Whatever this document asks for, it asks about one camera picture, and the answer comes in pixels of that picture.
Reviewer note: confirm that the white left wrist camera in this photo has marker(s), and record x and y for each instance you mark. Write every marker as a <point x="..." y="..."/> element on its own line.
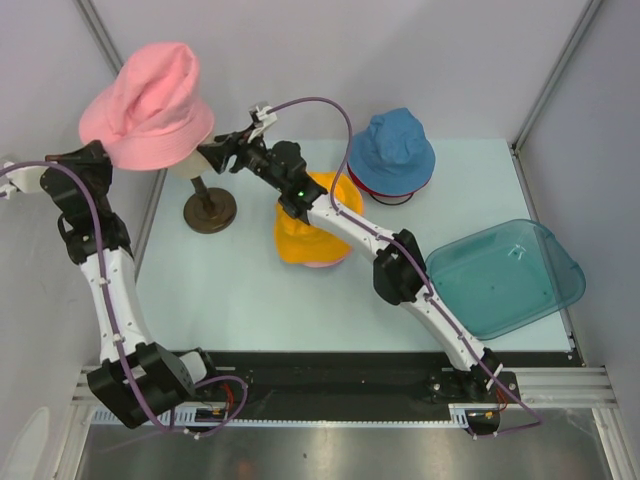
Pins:
<point x="23" y="180"/>

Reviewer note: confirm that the brown wooden stand base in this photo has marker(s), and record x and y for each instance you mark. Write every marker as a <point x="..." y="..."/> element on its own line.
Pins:
<point x="209" y="210"/>

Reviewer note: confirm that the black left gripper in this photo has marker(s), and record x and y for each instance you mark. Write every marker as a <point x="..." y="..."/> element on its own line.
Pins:
<point x="92" y="156"/>

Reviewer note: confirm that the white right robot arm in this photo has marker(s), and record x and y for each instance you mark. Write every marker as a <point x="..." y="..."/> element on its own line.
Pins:
<point x="399" y="273"/>

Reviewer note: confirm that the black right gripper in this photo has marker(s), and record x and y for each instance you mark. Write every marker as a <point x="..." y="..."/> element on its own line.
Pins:
<point x="220" y="155"/>

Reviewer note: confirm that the red bucket hat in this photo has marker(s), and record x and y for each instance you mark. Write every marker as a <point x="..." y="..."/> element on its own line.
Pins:
<point x="358" y="182"/>

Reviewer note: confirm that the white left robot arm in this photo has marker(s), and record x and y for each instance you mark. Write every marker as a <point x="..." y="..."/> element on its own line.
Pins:
<point x="137" y="380"/>

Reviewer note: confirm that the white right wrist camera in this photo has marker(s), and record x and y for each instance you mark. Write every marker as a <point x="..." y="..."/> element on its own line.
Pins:
<point x="262" y="117"/>

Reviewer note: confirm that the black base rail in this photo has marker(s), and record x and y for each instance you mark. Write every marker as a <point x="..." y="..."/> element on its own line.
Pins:
<point x="375" y="387"/>

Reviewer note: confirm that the black wire hat stand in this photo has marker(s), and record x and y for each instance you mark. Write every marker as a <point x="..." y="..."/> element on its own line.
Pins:
<point x="392" y="200"/>

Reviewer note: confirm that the pink bucket hat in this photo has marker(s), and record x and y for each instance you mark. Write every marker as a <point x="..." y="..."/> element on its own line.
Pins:
<point x="326" y="264"/>

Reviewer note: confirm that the blue hat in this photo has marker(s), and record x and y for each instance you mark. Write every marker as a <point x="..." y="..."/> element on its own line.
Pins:
<point x="393" y="155"/>

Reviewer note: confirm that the teal plastic basket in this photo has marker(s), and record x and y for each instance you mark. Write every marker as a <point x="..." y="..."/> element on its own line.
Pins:
<point x="505" y="277"/>

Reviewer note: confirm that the yellow hat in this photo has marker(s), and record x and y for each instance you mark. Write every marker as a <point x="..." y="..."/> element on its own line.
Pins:
<point x="297" y="242"/>

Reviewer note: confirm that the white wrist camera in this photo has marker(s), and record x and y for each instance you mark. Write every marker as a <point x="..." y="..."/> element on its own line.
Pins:
<point x="262" y="117"/>
<point x="23" y="180"/>

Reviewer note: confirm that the beige mannequin head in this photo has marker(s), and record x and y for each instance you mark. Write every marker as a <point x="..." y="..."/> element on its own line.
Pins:
<point x="190" y="167"/>

